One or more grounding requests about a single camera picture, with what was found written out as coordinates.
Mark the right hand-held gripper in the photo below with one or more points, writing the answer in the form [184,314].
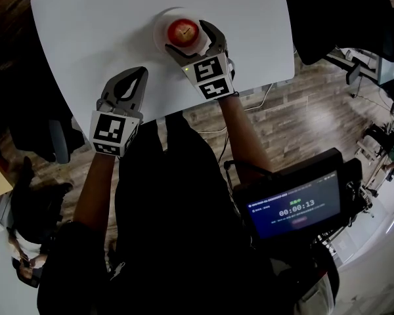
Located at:
[210,77]

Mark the person's black clothed torso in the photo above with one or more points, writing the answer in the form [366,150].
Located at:
[170,225]

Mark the person's right forearm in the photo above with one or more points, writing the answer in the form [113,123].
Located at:
[243,133]

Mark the person's left forearm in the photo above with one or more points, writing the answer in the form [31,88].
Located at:
[93,189]

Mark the black monitor with blue screen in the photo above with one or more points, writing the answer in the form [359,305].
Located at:
[292,205]

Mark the red apple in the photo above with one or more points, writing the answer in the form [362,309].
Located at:
[183,33]

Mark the black chair with grey armrest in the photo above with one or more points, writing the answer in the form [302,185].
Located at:
[36,110]

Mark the white plate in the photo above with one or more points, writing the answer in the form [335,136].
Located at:
[161,25]

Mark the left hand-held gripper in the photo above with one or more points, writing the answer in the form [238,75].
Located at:
[113,131]

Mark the black office chair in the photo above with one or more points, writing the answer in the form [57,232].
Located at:
[335,15]

